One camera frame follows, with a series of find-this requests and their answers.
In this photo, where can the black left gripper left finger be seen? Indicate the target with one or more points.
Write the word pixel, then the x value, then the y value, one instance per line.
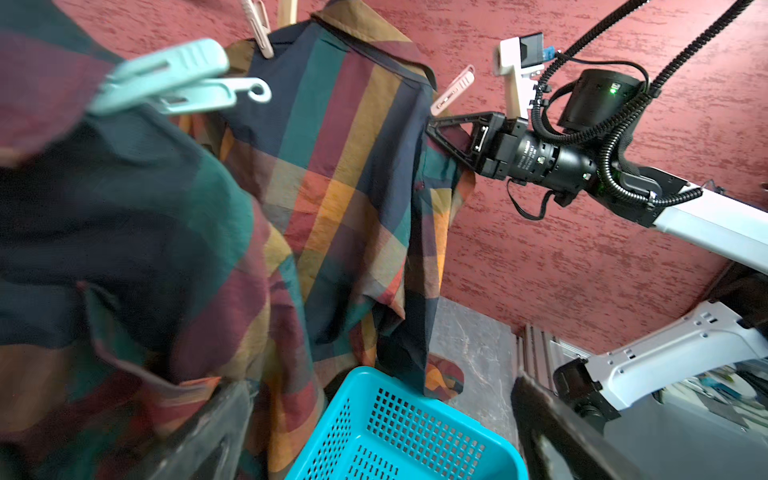
pixel 208 445

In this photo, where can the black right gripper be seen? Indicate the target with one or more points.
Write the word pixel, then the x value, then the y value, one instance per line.
pixel 499 148

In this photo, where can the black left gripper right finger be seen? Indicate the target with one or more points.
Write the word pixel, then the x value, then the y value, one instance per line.
pixel 543 418

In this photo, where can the pink clothespin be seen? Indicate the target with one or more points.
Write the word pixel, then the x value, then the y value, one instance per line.
pixel 457 87
pixel 257 18

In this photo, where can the plaid long-sleeve shirt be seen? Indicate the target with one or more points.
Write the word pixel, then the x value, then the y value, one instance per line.
pixel 147 262

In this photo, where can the mint green clothespin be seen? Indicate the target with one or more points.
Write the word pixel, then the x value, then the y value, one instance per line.
pixel 183 79

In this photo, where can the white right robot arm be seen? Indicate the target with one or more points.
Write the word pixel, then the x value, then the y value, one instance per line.
pixel 603 110

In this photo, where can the teal plastic basket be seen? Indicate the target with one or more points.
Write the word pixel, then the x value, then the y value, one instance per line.
pixel 376 427

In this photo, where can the wooden clothes rack frame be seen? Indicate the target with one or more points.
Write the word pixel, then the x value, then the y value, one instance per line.
pixel 287 13

